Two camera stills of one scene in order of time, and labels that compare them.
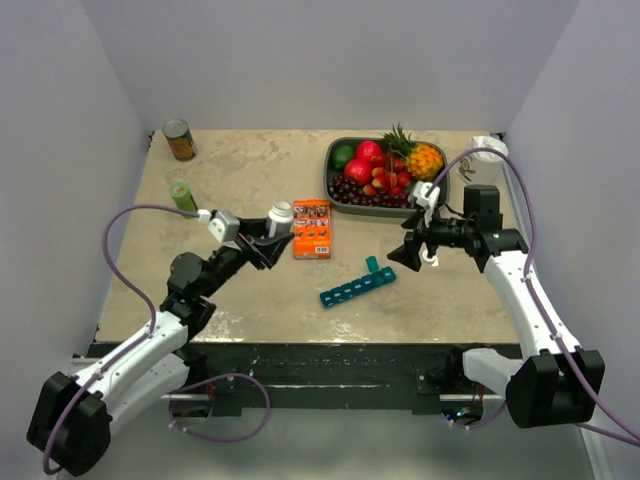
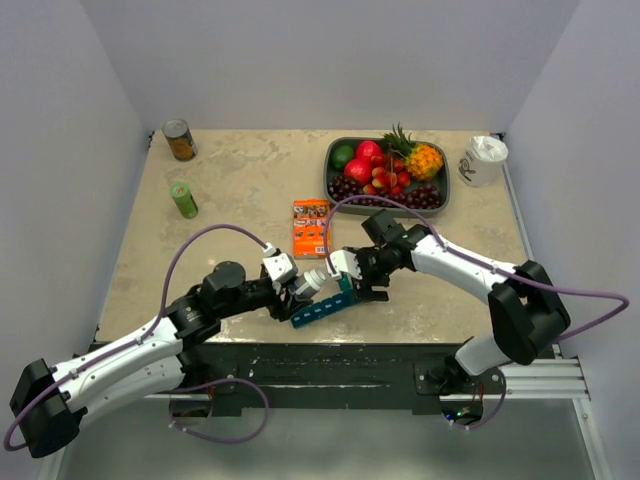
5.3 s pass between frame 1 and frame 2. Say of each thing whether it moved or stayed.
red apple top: stayed
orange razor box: stayed
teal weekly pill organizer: moved
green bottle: stayed
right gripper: moved
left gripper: moved
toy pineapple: stayed
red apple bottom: stayed
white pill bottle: moved
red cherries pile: stayed
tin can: stayed
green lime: stayed
